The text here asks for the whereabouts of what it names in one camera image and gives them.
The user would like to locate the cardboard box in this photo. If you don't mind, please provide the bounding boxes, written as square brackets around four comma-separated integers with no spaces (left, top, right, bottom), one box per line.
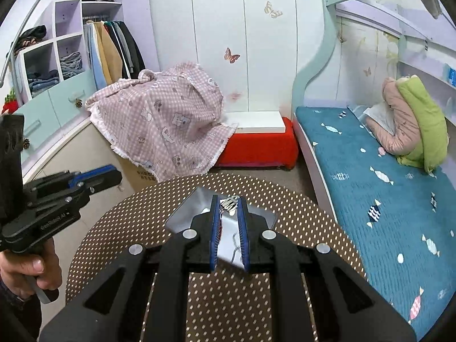
[117,157,160,194]

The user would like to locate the silver necklace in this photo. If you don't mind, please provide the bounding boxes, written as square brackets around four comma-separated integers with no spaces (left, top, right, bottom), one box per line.
[218,195,245,264]

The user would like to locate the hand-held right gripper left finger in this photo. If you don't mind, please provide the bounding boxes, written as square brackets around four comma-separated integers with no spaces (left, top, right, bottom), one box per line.
[39,195,223,342]

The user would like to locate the green jacket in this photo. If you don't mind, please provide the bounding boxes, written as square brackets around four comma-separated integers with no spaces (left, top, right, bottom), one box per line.
[397,76,449,173]

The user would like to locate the person's left forearm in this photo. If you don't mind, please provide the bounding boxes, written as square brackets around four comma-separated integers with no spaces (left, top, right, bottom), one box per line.
[0,280,40,342]

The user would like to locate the beige butterfly sticker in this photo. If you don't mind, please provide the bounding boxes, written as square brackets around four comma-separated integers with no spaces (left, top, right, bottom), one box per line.
[264,1,283,18]

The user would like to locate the grey metal handrail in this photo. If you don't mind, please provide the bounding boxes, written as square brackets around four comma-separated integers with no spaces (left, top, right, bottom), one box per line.
[0,0,58,86]

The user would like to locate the white board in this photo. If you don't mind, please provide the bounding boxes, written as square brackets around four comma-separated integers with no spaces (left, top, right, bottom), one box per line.
[224,111,288,131]

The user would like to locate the tan hanging coat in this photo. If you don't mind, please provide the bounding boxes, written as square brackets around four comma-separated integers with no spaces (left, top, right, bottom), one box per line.
[94,21,123,86]

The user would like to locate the white shelf unit with clothes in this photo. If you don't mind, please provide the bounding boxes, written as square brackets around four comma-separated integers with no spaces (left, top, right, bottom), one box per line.
[11,0,123,97]

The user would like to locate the folded dark blue jeans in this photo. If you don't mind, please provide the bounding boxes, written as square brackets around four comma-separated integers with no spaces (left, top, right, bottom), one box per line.
[28,69,59,97]

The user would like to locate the person's left hand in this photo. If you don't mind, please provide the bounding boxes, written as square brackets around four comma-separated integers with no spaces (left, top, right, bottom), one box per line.
[0,237,63,302]

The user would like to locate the red ottoman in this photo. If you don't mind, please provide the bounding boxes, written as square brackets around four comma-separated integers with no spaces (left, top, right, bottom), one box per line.
[214,117,299,170]

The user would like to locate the light blue hanging garment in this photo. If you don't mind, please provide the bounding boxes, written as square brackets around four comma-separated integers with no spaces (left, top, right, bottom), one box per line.
[85,21,107,89]

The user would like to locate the cloth hanging from bunk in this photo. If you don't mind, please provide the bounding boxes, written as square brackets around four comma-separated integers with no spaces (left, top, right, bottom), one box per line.
[417,0,442,18]

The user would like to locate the small blue box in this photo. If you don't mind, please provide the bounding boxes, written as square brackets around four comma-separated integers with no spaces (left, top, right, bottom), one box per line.
[443,62,456,88]

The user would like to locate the pink checked blanket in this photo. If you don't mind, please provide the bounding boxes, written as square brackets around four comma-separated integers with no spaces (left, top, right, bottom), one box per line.
[85,62,239,183]

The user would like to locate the white wall shelf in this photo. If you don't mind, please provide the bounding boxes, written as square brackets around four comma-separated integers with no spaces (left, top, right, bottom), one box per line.
[395,25,456,129]

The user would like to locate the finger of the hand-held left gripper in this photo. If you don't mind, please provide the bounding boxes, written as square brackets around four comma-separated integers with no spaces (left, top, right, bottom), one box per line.
[26,170,122,221]
[23,165,117,195]

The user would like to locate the dark clothes pile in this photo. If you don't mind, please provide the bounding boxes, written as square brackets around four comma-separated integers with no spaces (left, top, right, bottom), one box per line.
[14,25,47,56]

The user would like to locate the brown polka-dot round table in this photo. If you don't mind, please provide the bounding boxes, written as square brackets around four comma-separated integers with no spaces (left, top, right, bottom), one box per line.
[66,172,367,342]

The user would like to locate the folded light blue jeans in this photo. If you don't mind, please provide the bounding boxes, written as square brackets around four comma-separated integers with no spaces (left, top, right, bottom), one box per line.
[59,52,83,81]

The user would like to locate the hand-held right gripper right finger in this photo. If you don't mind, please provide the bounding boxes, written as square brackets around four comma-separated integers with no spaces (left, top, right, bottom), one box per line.
[237,196,417,342]

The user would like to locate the white pillow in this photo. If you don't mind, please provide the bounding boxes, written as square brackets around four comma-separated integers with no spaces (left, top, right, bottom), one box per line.
[356,101,396,136]

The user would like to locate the white wardrobe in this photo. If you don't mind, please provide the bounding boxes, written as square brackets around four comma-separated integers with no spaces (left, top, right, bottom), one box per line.
[148,0,323,113]

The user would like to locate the dark hanging coats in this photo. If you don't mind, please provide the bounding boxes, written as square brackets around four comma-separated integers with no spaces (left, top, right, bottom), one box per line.
[107,21,146,79]

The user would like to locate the teal drawer cabinet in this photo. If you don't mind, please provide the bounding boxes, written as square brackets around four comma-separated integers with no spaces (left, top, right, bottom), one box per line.
[14,69,97,150]

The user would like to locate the rectangular metal box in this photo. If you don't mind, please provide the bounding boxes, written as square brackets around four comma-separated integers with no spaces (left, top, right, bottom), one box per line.
[164,186,278,268]

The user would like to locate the red pot with green plant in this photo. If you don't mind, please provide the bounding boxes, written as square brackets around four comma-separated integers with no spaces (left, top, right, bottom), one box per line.
[2,89,18,115]

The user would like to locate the teal bunk bed frame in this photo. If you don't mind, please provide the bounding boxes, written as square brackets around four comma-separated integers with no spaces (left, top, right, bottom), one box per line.
[291,0,456,229]

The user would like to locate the teal candy-print bed blanket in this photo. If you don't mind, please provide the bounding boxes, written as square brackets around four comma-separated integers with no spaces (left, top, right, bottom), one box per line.
[296,106,456,341]

